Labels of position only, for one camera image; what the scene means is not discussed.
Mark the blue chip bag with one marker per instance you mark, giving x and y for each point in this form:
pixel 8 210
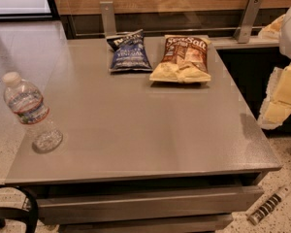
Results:
pixel 129 53

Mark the white power strip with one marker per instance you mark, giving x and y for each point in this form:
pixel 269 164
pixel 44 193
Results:
pixel 269 205

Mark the right metal bracket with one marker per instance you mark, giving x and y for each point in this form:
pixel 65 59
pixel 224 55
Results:
pixel 243 31

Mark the clear plastic water bottle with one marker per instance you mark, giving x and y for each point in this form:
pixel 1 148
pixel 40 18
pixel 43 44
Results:
pixel 26 102

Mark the brown sea salt chip bag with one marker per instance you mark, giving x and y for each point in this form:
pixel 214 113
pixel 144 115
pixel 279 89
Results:
pixel 184 60

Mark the black chair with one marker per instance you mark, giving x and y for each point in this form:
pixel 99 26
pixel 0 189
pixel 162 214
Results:
pixel 28 216

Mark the grey table drawer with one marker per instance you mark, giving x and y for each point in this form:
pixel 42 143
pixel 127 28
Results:
pixel 148 205

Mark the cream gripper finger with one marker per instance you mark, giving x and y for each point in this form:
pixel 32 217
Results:
pixel 271 31
pixel 276 107

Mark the metal bracket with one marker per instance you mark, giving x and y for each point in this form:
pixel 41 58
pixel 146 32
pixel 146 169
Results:
pixel 108 18
pixel 243 31

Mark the left metal bracket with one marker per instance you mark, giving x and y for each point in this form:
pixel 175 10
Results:
pixel 108 18

